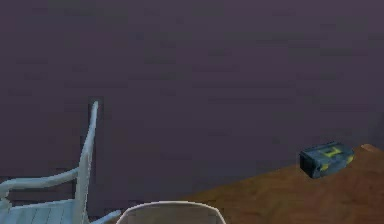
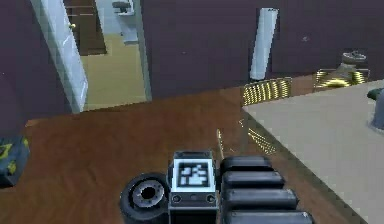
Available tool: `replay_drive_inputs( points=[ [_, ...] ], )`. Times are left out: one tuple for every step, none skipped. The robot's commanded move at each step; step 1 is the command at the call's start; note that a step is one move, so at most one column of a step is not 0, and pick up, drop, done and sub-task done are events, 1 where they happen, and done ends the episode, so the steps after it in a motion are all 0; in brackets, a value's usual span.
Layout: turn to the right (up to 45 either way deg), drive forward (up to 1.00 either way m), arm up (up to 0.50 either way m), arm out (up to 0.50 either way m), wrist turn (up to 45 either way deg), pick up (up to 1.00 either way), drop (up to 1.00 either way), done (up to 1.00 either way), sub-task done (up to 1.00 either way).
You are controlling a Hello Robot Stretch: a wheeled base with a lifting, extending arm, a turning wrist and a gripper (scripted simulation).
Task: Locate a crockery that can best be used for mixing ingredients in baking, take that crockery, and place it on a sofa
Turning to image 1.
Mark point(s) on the white wooden armchair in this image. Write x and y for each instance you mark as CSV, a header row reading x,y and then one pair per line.
x,y
85,166

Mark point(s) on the beige round-backed chair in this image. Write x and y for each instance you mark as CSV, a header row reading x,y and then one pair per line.
x,y
171,213

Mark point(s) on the dark grey box yellow marks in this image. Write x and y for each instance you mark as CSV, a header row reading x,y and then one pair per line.
x,y
325,161

